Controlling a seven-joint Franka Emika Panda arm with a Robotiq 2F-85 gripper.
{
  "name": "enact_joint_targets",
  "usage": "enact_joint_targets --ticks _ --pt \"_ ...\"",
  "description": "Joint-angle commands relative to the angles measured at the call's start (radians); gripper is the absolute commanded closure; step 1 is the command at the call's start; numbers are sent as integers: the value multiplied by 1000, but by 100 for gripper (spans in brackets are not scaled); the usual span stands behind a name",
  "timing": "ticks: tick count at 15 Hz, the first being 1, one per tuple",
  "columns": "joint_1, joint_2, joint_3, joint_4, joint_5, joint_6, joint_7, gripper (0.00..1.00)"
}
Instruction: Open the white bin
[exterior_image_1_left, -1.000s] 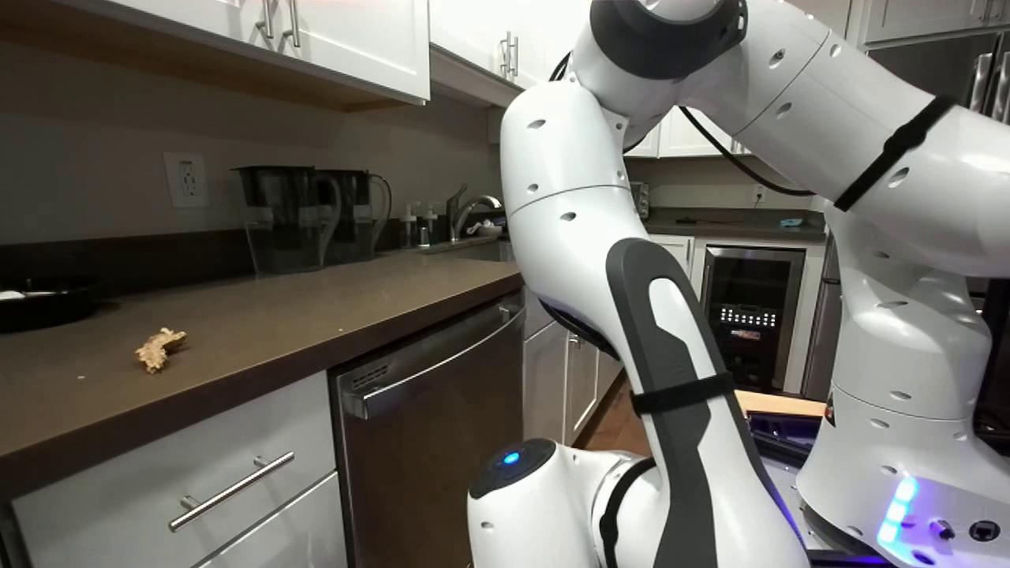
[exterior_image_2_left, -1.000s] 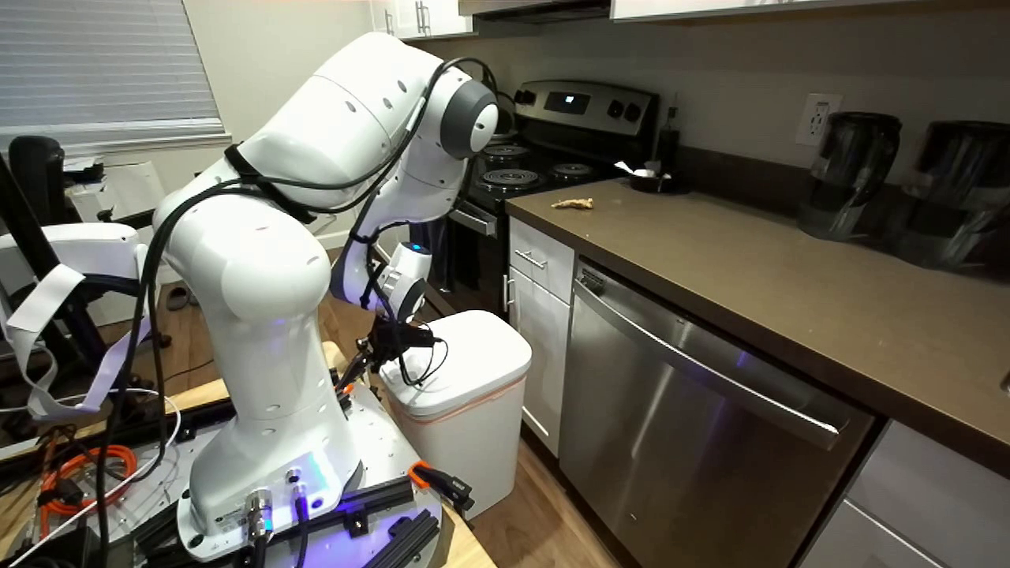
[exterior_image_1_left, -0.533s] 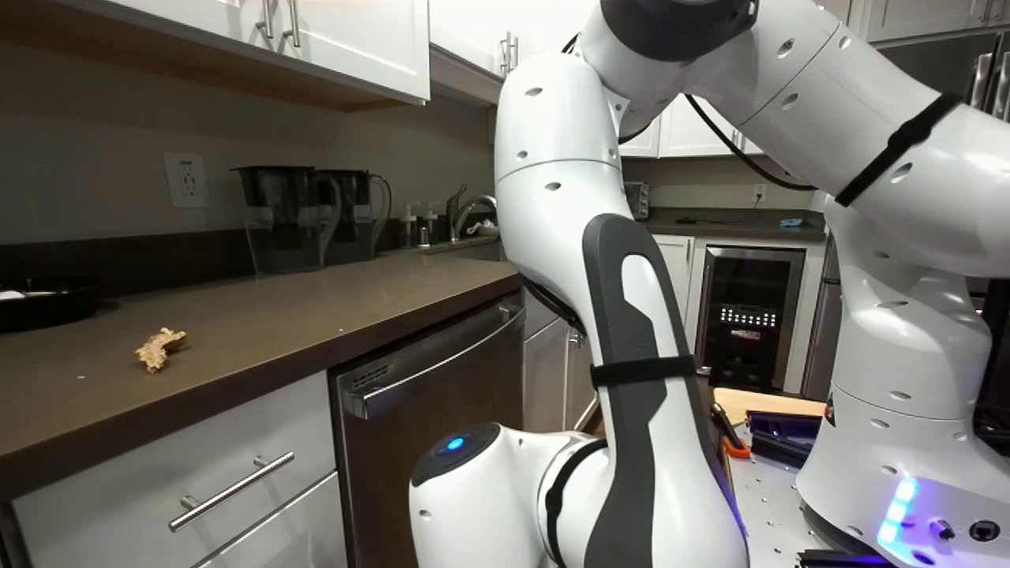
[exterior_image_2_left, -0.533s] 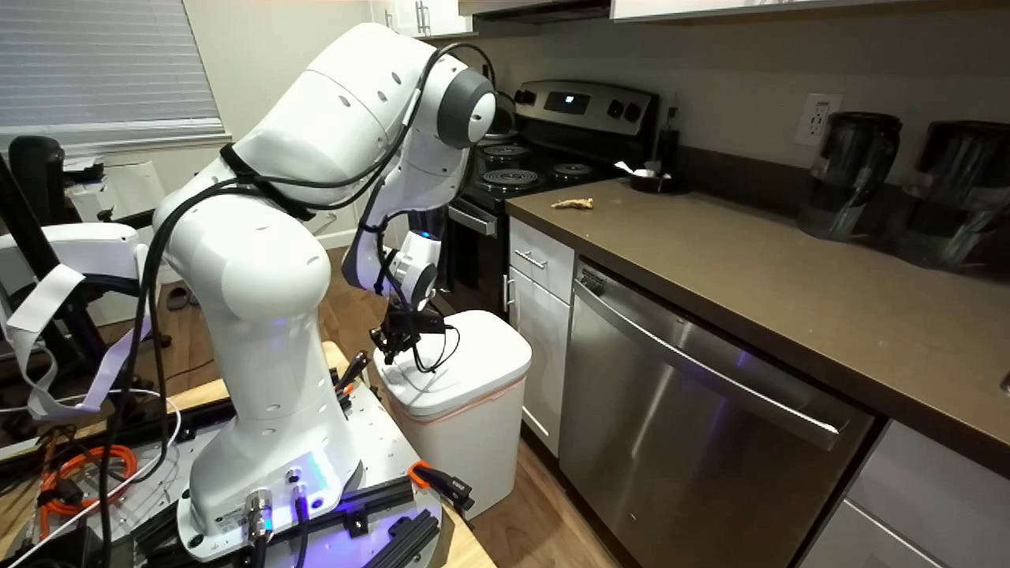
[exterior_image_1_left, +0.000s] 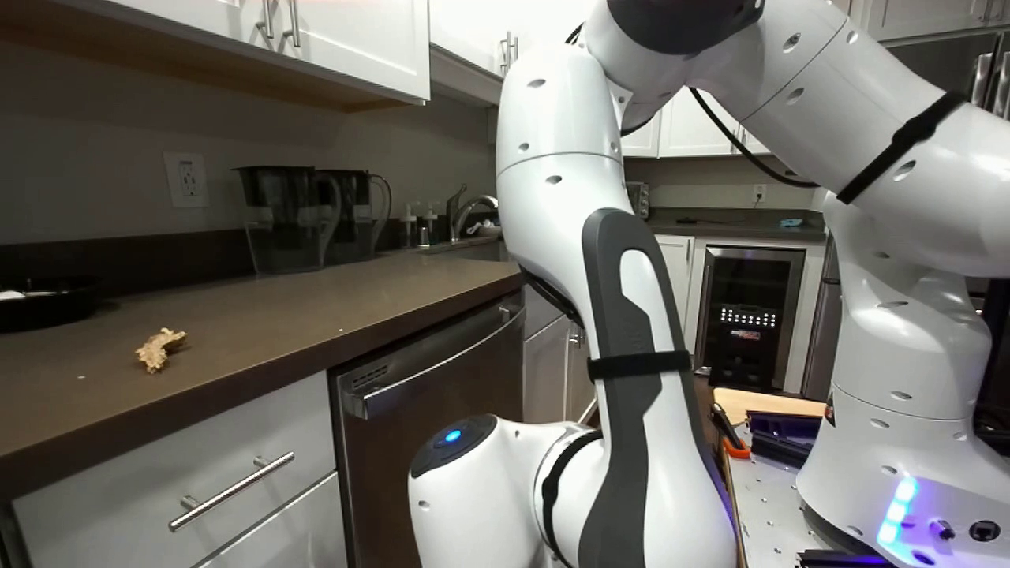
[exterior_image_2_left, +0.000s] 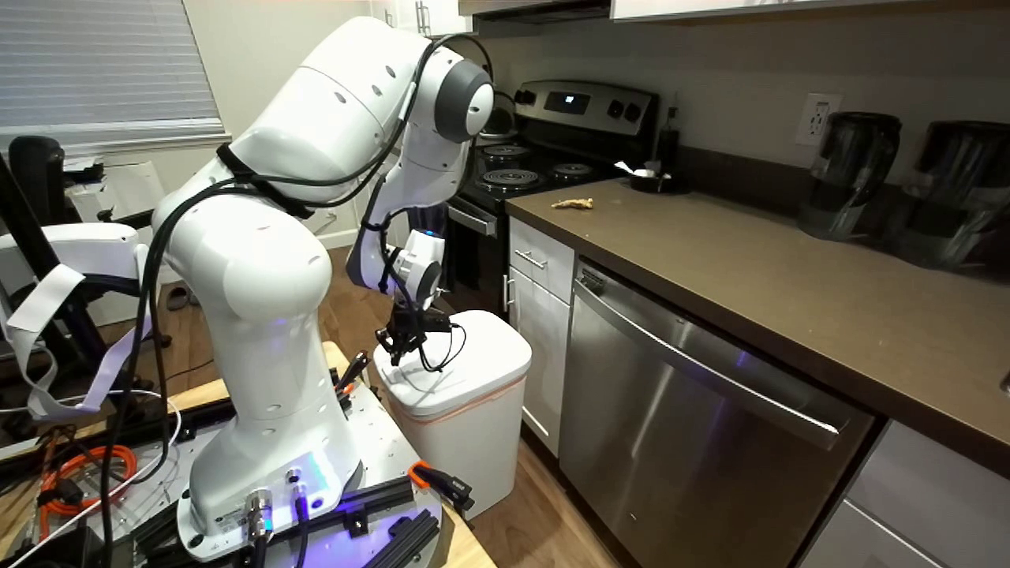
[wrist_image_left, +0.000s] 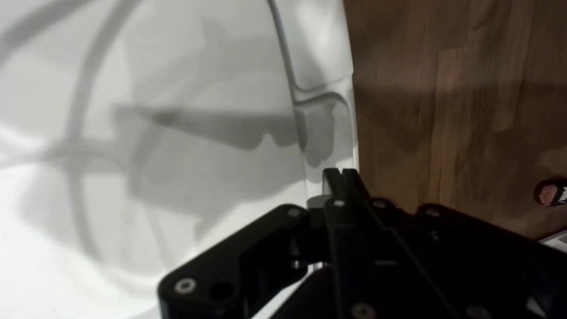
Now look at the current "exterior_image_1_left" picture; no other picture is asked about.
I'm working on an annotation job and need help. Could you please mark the chrome sink faucet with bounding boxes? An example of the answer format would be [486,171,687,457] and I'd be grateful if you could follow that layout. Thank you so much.
[448,192,505,245]

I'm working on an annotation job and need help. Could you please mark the grey sink cabinet door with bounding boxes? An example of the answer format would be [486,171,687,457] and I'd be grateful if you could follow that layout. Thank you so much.
[520,287,599,427]

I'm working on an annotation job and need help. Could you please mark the clear soap dispenser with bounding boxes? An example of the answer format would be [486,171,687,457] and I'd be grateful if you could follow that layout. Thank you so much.
[402,200,439,254]

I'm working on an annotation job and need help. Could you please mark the stainless steel dishwasher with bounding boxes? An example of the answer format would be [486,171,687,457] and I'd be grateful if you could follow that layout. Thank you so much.
[329,293,527,568]

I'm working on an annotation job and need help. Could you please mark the white lower cabinet door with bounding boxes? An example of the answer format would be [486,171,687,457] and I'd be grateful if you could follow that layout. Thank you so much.
[650,231,705,356]

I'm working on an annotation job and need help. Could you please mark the white tall upper cabinets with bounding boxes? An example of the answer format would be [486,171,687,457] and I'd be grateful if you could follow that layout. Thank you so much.
[617,0,1010,160]

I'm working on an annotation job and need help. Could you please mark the black wine fridge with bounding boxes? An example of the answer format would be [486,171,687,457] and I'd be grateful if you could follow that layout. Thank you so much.
[691,242,808,394]

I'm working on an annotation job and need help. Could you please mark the white corner upper cabinet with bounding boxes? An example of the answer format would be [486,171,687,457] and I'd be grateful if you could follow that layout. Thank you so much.
[426,0,603,84]

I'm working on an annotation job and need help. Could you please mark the wooden board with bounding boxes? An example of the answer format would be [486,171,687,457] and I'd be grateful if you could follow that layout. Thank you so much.
[710,386,829,429]

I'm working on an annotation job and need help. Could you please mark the dark blue box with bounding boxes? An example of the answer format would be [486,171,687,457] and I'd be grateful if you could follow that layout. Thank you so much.
[744,409,829,466]

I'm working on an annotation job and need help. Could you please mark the tan ginger root piece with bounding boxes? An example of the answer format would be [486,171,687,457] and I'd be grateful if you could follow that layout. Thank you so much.
[133,326,190,376]

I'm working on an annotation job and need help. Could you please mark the black frying pan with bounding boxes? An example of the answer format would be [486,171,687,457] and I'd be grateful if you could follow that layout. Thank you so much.
[0,279,116,336]

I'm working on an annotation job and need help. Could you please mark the orange handled clamp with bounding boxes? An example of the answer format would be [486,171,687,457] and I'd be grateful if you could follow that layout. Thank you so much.
[708,405,756,463]

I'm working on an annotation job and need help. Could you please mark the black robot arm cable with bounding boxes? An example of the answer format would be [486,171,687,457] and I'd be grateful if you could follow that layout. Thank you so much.
[684,84,820,192]

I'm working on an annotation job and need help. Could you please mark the white wall outlet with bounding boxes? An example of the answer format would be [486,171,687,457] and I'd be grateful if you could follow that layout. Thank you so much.
[165,152,212,211]

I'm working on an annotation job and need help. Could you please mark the shallow grey drawer with handle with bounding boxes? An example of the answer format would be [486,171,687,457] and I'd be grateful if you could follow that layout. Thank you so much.
[9,369,342,568]

